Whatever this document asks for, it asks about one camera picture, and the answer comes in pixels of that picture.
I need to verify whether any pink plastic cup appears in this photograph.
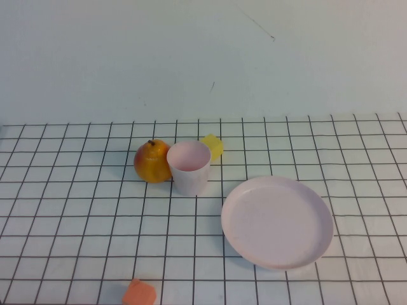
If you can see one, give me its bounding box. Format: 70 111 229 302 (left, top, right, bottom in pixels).
167 141 212 196

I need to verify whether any pink round plate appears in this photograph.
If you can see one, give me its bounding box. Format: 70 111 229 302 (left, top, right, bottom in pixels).
221 175 335 271

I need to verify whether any yellow foam cube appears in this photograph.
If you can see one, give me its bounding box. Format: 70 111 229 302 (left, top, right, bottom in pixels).
200 133 224 163

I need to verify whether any yellow-red pear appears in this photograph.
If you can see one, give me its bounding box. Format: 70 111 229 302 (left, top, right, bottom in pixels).
134 139 173 184

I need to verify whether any orange foam block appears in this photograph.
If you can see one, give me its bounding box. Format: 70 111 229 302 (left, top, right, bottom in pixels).
121 278 158 305

